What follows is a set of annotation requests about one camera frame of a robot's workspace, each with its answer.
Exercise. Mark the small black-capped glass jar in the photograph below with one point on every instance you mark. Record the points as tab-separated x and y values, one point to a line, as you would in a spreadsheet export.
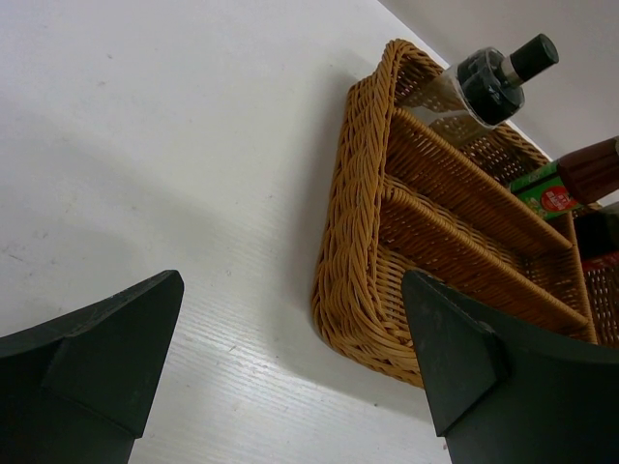
477	94

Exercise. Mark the brown wicker divided tray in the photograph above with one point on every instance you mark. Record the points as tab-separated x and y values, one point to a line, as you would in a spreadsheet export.
402	198

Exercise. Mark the red sauce bottle green label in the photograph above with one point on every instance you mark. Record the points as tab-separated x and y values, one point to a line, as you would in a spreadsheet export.
577	179

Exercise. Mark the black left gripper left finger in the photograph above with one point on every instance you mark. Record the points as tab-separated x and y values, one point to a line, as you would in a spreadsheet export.
79	388

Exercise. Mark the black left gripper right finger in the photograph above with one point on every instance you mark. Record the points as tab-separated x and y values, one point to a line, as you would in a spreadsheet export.
501	390

